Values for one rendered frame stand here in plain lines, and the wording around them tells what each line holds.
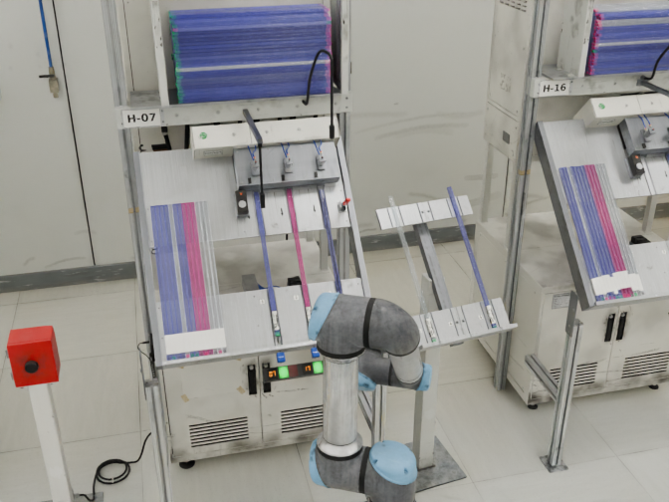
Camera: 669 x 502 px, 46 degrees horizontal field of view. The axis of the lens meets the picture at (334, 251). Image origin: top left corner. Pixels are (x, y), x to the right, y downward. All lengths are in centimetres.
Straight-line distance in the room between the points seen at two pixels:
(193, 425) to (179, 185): 91
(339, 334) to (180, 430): 134
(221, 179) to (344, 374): 101
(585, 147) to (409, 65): 154
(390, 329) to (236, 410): 132
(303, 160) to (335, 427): 102
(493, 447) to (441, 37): 220
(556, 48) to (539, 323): 105
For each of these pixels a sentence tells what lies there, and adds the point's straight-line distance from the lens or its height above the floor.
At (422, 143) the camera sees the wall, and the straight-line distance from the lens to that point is 452.
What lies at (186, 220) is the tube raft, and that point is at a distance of 258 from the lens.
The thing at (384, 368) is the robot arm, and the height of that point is 86.
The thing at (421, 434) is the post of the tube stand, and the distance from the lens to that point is 301.
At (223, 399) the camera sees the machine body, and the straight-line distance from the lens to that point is 296.
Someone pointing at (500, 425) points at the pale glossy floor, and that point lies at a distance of 339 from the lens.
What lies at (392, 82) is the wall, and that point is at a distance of 436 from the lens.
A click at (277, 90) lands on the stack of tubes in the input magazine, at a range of 262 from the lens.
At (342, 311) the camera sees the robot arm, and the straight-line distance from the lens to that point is 178.
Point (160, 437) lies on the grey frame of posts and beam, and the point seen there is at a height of 44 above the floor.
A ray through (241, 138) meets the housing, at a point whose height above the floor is 127.
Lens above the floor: 210
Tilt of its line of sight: 27 degrees down
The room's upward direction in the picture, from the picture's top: straight up
